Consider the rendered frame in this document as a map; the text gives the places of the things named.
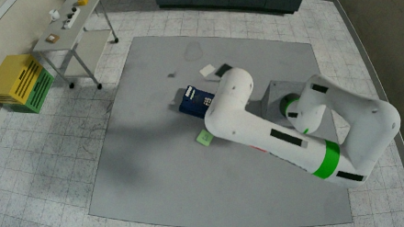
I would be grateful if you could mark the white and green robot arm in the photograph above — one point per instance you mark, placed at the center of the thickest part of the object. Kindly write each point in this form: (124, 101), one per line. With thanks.
(374, 124)

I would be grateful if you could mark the green sticky note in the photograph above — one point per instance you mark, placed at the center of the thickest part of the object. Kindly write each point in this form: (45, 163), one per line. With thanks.
(205, 137)

